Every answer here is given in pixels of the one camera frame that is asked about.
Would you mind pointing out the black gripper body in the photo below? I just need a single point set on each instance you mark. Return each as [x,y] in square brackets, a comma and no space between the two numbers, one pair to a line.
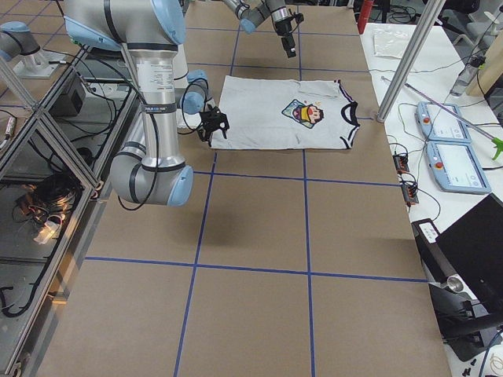
[212,120]
[283,30]

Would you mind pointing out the grey cartoon print t-shirt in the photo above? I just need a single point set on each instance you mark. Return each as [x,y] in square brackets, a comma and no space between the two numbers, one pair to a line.
[286,114]

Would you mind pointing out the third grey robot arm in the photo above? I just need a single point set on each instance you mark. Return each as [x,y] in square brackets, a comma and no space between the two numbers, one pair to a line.
[35,62]

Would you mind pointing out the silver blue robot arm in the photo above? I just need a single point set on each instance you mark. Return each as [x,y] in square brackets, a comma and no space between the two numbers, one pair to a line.
[149,168]
[251,18]

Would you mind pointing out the dark red tube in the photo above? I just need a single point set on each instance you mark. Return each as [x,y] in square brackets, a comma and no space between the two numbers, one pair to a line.
[363,17]

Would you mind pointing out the clear plastic bag with paper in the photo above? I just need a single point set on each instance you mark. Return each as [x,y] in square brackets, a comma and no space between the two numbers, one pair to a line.
[391,43]

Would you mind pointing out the small orange circuit board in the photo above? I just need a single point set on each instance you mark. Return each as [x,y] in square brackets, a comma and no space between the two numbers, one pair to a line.
[401,163]

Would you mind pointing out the upper blue teach pendant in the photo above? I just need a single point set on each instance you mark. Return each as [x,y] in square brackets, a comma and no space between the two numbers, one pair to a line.
[438,125]

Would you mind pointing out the blue teach pendant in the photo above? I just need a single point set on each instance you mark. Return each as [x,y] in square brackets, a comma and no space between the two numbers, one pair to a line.
[438,125]
[455,168]

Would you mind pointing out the clear water bottle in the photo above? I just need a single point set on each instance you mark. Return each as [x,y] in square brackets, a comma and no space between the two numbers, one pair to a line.
[468,73]

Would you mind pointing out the lower blue teach pendant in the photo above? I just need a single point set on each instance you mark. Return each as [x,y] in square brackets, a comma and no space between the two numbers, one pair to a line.
[455,168]

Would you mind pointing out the metal reacher grabber tool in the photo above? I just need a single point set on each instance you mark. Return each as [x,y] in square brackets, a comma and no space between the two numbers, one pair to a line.
[495,140]

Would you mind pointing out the black laptop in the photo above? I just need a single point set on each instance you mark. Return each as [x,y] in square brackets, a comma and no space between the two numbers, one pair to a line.
[473,246]

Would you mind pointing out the aluminium frame post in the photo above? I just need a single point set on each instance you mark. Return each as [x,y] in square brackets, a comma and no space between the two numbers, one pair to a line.
[418,38]

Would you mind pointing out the aluminium frame rack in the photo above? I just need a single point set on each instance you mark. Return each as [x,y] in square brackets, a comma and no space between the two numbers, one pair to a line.
[59,133]

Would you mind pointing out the black camera tripod stand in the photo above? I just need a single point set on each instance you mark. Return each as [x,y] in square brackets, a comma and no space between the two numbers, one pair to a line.
[466,326]

